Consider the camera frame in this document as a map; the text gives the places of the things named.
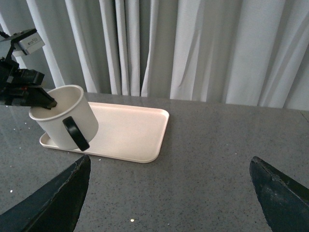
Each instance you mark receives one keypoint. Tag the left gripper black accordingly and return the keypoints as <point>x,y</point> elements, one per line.
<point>22,86</point>

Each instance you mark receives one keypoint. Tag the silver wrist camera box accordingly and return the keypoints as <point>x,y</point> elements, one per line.
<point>20,44</point>

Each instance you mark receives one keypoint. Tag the white pleated curtain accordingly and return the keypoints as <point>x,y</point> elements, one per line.
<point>250,52</point>

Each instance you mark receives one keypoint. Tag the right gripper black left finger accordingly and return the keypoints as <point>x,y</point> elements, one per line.
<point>56,206</point>

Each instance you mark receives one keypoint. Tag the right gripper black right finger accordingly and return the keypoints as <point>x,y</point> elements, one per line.
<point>284,201</point>

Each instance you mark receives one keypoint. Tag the white mug with black handle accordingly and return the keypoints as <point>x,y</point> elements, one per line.
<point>72,123</point>

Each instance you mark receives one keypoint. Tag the pink rectangular tray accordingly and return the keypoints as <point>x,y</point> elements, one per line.
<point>124,132</point>

